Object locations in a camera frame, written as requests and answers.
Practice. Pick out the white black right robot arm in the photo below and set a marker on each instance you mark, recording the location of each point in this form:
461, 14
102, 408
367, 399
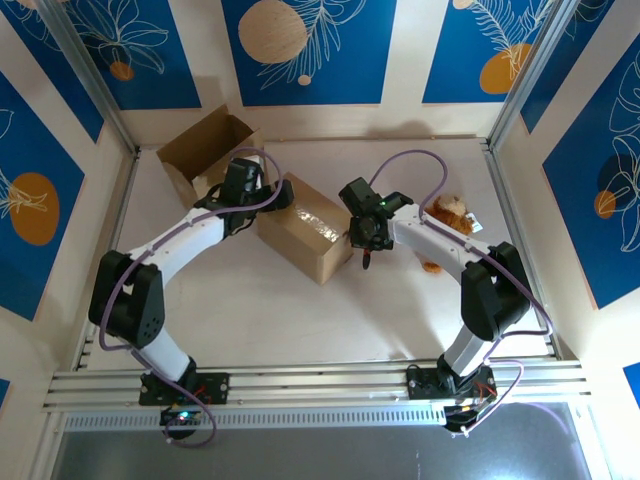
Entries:
425, 235

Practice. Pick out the brown cardboard box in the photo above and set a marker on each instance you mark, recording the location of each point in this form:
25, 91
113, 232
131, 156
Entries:
300, 240
200, 140

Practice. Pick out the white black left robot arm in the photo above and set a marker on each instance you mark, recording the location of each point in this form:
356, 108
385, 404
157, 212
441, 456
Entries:
185, 240

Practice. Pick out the blue poster orange circle feather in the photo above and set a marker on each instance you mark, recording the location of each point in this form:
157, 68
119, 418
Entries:
450, 60

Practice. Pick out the aluminium frame post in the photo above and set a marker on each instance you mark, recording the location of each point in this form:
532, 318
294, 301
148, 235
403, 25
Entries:
526, 75
91, 75

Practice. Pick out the blue monstera orange-dot poster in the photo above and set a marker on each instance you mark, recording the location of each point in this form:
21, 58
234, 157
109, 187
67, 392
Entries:
632, 382
575, 225
150, 50

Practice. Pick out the blue poster beige circle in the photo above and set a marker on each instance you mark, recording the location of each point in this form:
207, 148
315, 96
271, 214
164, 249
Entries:
350, 60

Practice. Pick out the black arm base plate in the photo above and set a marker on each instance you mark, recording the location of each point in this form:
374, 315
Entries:
215, 387
420, 385

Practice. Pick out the circuit board green light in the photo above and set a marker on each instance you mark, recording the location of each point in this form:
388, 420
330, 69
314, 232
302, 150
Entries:
182, 415

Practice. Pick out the red black utility knife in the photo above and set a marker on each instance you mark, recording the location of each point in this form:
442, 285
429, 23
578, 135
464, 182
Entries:
366, 260

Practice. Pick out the blue leaf-print wall poster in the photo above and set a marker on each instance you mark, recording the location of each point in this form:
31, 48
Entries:
575, 60
50, 60
4, 392

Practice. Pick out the aluminium mounting beam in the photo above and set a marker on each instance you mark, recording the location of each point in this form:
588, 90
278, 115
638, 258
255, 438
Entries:
320, 385

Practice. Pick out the orange plush toy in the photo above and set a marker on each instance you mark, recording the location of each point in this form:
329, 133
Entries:
450, 212

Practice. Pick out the blue poster large orange circle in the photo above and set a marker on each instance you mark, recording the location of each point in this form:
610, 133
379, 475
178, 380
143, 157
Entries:
25, 275

